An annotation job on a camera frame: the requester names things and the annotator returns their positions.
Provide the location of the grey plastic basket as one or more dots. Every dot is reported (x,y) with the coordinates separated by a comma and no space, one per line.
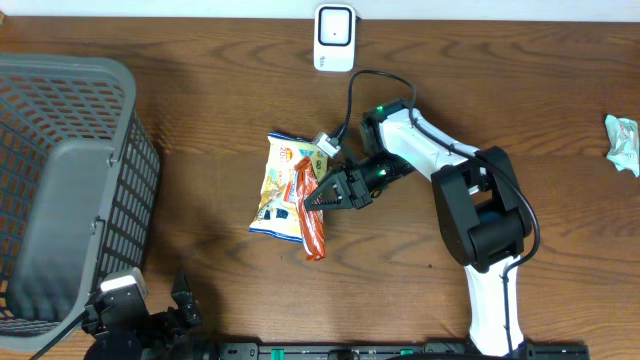
(79,178)

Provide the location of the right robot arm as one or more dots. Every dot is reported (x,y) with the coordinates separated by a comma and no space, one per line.
(483,217)

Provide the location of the white barcode scanner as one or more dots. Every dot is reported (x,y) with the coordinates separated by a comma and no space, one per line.
(334,38)

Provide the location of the light green wipes packet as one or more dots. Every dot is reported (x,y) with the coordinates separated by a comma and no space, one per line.
(623,135)

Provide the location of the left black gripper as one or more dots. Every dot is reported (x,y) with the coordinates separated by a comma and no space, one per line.
(172,319)

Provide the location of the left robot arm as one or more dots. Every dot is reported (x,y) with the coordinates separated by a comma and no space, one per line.
(121,346)

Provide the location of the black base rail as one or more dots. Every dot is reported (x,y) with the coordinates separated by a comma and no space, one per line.
(432,350)

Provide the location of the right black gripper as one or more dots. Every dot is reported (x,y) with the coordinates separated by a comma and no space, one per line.
(347,187)

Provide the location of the yellow snack bag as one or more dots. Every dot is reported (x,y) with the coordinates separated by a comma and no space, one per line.
(277,215)

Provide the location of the orange chocolate bar wrapper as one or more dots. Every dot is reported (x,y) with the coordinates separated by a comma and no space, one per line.
(311,223)

